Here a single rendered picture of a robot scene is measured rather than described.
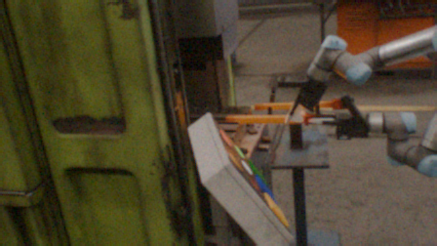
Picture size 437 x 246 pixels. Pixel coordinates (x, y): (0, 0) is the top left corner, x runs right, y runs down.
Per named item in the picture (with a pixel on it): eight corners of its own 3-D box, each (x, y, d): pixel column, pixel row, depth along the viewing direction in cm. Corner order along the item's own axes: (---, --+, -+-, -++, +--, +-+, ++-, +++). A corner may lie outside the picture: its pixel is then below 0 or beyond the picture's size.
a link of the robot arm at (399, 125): (416, 140, 165) (417, 116, 162) (382, 139, 168) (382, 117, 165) (414, 130, 172) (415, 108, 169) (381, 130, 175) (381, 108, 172)
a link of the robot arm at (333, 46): (341, 46, 157) (323, 32, 161) (326, 73, 162) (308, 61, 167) (353, 46, 163) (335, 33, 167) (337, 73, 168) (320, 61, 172)
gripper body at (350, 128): (335, 140, 173) (369, 140, 170) (334, 118, 170) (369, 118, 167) (336, 131, 180) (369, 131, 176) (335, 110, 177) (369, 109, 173)
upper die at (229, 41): (238, 45, 181) (235, 20, 177) (224, 60, 163) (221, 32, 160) (138, 50, 193) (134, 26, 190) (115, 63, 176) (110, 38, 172)
